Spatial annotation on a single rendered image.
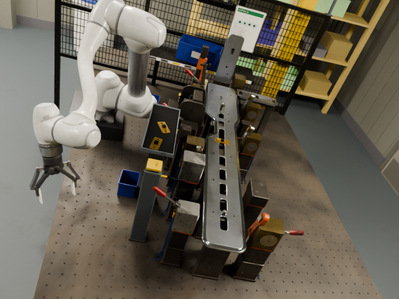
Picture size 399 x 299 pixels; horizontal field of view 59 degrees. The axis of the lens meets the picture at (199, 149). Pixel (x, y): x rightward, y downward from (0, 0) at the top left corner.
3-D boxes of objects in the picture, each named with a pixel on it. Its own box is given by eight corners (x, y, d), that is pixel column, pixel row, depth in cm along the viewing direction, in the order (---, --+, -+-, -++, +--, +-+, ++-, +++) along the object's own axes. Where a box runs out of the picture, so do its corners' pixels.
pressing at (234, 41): (230, 83, 253) (245, 37, 233) (214, 79, 252) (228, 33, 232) (230, 82, 254) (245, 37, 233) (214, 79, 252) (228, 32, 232)
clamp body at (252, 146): (246, 185, 218) (267, 142, 197) (228, 182, 217) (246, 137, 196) (246, 178, 223) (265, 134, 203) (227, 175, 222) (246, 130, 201)
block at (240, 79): (230, 122, 270) (246, 80, 249) (220, 120, 269) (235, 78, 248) (230, 117, 277) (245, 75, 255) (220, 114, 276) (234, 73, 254)
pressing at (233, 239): (252, 256, 141) (254, 254, 140) (198, 245, 138) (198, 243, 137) (236, 90, 250) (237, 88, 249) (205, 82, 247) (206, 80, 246)
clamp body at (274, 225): (260, 284, 166) (291, 236, 144) (231, 279, 164) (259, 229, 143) (258, 268, 173) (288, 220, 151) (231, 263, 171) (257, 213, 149)
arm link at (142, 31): (126, 94, 222) (159, 107, 222) (115, 115, 214) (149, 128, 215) (127, -6, 154) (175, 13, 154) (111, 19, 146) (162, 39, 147)
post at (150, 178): (144, 243, 167) (161, 175, 141) (128, 240, 166) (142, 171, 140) (146, 230, 173) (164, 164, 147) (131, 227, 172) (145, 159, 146)
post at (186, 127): (174, 187, 201) (191, 131, 177) (165, 185, 200) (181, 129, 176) (175, 181, 205) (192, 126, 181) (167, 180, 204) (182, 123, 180)
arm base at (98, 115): (81, 120, 209) (81, 112, 205) (90, 99, 226) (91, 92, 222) (111, 127, 212) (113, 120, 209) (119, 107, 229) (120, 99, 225)
